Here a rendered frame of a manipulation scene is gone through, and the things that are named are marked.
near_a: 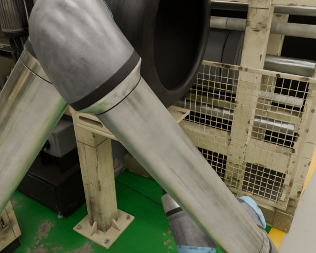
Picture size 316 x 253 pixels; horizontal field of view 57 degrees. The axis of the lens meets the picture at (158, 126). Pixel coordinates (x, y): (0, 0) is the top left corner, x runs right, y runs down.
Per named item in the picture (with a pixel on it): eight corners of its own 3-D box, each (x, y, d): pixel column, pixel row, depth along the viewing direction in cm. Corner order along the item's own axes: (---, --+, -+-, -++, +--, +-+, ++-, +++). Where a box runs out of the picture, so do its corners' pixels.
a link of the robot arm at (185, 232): (218, 250, 75) (181, 262, 75) (200, 203, 80) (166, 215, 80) (221, 251, 67) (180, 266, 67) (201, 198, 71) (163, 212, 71)
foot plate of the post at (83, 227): (72, 230, 175) (71, 225, 173) (102, 202, 195) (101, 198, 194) (107, 249, 163) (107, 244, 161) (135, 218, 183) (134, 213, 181)
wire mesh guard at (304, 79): (139, 157, 189) (134, 49, 154) (140, 156, 190) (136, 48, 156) (285, 211, 148) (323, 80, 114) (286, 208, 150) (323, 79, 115)
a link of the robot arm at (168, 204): (162, 212, 72) (199, 199, 71) (156, 193, 74) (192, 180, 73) (168, 214, 80) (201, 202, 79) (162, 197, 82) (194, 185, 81)
